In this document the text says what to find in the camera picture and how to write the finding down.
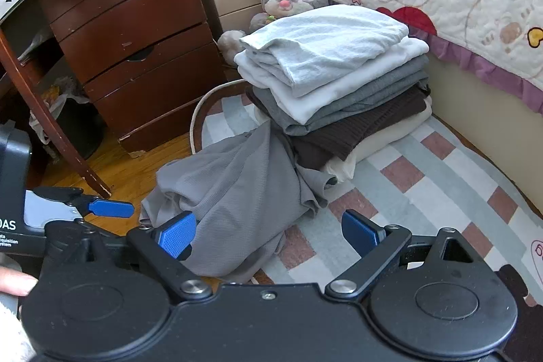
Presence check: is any red-brown wooden drawer cabinet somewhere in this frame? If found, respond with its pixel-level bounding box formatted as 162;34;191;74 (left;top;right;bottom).
40;0;227;153

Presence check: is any black trash bin with bag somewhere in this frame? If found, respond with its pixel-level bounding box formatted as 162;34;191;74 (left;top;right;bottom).
17;76;107;161

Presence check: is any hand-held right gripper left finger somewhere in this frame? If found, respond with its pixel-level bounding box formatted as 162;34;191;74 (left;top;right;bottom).
46;211;213;300

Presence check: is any beige bed base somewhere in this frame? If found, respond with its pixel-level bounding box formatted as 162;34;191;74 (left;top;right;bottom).
426;48;543;214

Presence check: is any folded brown sweater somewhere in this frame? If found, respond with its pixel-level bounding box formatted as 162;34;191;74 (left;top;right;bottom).
246;84;431;172

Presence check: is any person's left hand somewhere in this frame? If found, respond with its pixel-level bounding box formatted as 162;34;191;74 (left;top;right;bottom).
0;265;39;297

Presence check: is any dark wooden desk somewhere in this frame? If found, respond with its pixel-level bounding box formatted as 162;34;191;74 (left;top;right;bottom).
0;23;113;199

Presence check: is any person's pale fleece clothing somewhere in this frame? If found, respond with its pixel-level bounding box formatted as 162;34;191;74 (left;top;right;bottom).
0;299;37;362

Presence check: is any folded grey garment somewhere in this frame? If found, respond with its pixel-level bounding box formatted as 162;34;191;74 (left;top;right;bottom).
246;57;430;136

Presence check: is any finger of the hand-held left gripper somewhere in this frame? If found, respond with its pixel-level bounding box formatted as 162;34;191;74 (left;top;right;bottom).
32;187;135;218

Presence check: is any folded pale blue shirt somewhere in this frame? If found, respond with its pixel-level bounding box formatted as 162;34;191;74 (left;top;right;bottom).
240;4;410;87

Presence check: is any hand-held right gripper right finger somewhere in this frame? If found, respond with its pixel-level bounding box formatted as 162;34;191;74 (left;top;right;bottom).
326;209;486;298

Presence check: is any checked pink and grey rug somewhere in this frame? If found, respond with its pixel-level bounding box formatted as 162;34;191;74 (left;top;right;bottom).
199;95;543;305

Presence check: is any grey waffle-knit shirt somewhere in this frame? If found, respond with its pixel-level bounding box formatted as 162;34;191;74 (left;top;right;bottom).
140;118;340;282

